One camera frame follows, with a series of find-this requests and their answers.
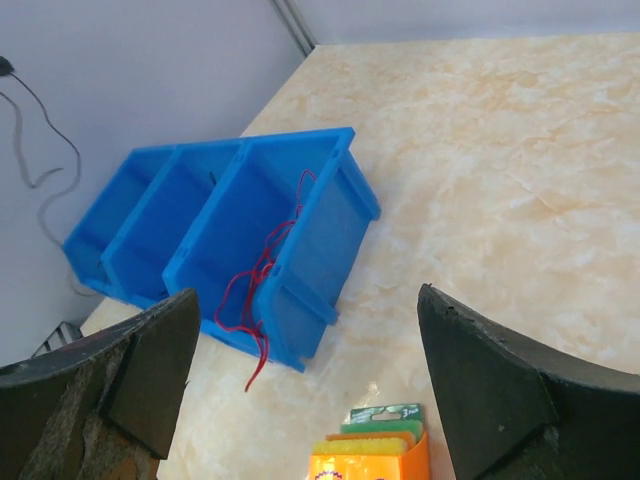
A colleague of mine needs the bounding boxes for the aluminium frame rail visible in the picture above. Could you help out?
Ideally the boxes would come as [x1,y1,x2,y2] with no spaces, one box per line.
[33,322,83,357]

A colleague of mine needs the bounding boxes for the red wire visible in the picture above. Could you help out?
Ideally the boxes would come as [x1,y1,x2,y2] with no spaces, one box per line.
[213,169,319,394]

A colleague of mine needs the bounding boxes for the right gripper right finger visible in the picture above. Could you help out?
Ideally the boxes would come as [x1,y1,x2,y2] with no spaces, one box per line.
[417,284,639,479]

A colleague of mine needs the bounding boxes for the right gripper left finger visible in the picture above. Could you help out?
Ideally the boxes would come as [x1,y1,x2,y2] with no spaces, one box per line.
[1,288,200,479]

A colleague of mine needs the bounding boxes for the orange sponge package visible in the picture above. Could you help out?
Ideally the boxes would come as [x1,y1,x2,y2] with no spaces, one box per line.
[309,403,431,480]

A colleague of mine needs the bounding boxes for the blue plastic bin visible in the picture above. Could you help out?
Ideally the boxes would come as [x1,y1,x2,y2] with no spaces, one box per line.
[63,127,381,371]

